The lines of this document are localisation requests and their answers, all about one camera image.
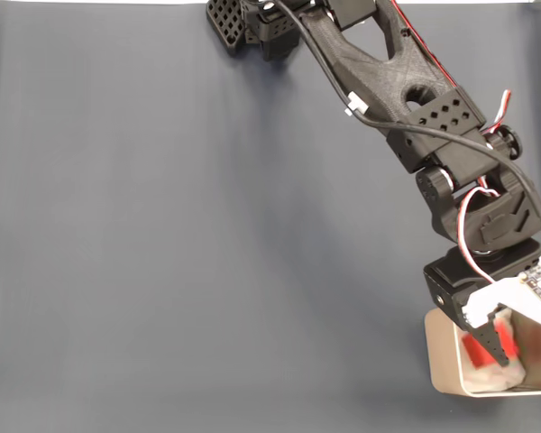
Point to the red cube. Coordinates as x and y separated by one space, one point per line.
475 352

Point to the beige square box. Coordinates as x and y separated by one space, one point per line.
439 356

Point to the white crumpled tissue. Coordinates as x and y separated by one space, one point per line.
491 380

